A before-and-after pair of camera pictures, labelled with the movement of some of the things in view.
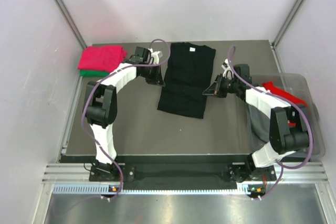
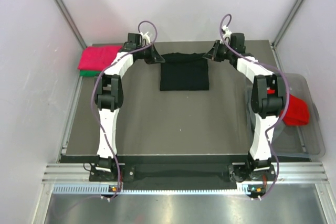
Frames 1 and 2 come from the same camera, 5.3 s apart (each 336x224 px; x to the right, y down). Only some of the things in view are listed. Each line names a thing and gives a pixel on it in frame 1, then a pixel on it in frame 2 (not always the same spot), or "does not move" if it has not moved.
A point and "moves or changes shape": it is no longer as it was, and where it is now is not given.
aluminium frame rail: x=291 y=172 does not move
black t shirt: x=188 y=75 moves or changes shape
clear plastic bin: x=297 y=85 does not move
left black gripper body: x=150 y=73 to x=145 y=54
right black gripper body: x=226 y=86 to x=223 y=52
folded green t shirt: x=94 y=73 does not move
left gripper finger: x=160 y=81 to x=155 y=55
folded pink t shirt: x=103 y=57 does not move
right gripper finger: x=212 y=89 to x=211 y=53
